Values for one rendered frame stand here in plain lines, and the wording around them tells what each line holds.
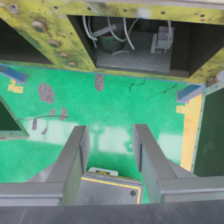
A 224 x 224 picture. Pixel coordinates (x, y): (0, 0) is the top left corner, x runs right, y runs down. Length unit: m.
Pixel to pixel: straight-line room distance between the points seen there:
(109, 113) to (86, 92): 0.32
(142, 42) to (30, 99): 1.38
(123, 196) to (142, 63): 0.97
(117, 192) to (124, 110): 0.74
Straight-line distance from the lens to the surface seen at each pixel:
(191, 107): 1.72
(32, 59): 1.14
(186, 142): 1.69
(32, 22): 0.69
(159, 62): 0.93
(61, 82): 1.83
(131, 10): 0.51
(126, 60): 0.92
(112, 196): 1.39
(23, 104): 1.99
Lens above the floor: 1.60
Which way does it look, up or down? 81 degrees down
